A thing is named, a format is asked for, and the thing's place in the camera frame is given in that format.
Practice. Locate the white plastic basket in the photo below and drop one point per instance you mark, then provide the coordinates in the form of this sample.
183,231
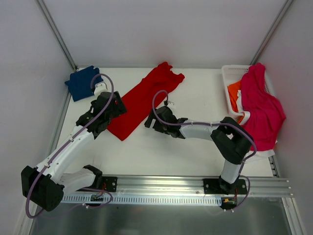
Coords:
230,78

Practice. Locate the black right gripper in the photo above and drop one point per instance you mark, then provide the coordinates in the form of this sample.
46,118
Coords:
151,120

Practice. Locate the orange t shirt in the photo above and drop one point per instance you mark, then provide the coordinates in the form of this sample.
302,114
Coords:
234,91

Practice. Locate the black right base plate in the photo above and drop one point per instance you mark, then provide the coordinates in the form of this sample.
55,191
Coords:
212,187

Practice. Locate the white t shirt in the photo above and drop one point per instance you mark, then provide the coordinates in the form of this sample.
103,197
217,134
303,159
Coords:
242,120

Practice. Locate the white slotted cable duct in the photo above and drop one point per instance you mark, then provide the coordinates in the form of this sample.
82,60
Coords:
196,200

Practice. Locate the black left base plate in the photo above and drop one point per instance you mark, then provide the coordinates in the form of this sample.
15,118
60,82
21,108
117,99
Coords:
108,183

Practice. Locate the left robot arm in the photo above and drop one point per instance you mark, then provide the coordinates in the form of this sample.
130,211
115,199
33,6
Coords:
47,183

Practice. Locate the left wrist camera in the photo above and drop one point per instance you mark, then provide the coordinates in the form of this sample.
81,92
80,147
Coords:
99,88

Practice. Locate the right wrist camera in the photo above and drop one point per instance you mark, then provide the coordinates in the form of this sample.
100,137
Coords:
170,104

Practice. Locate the aluminium mounting rail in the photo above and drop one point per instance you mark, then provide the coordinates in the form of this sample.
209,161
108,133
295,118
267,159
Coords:
162,185

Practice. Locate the right aluminium frame post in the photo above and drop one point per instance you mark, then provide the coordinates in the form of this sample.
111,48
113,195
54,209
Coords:
271,31

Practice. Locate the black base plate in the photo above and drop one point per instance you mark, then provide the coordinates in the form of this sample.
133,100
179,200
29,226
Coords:
212,187
108,183

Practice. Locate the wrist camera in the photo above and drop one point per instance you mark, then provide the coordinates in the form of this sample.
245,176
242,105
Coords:
170,104
99,88

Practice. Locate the folded blue t shirt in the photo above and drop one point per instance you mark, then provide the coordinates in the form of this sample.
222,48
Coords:
79,83

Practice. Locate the pink t shirt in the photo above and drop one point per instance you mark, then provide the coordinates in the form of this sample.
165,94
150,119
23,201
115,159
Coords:
263,131

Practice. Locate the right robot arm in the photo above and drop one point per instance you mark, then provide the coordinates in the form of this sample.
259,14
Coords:
232,141

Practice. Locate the red t shirt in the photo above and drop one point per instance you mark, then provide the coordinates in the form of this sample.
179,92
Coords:
138,101

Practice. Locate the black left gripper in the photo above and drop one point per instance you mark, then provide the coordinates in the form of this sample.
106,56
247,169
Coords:
117,104

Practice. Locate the aluminium frame post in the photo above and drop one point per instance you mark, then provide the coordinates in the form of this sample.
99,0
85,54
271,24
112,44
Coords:
53,27
271,31

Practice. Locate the left aluminium frame post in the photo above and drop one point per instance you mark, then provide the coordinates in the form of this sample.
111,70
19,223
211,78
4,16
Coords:
53,27

